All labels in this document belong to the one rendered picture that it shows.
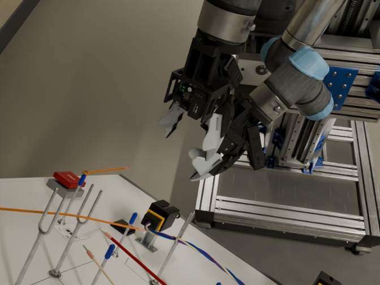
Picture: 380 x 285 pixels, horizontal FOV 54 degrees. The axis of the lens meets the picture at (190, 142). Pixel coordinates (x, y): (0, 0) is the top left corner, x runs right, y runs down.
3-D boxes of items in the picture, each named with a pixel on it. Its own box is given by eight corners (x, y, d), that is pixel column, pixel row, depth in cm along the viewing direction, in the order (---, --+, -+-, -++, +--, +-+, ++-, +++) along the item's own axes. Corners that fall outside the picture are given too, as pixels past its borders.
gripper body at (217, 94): (160, 105, 58) (181, 29, 51) (188, 91, 65) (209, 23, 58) (202, 128, 55) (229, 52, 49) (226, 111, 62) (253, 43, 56)
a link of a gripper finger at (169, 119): (139, 133, 64) (167, 97, 59) (159, 122, 69) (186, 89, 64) (152, 147, 64) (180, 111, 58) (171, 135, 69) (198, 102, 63)
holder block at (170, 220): (171, 227, 76) (180, 210, 75) (159, 232, 71) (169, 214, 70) (154, 215, 77) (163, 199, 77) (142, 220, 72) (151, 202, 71)
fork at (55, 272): (44, 272, 52) (88, 183, 50) (54, 268, 54) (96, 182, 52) (55, 280, 51) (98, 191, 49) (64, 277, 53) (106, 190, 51)
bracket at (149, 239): (157, 250, 75) (168, 229, 74) (152, 253, 73) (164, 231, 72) (139, 237, 76) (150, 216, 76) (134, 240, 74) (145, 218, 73)
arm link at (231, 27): (219, -5, 56) (267, 15, 54) (210, 25, 59) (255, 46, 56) (194, -3, 50) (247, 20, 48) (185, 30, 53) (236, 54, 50)
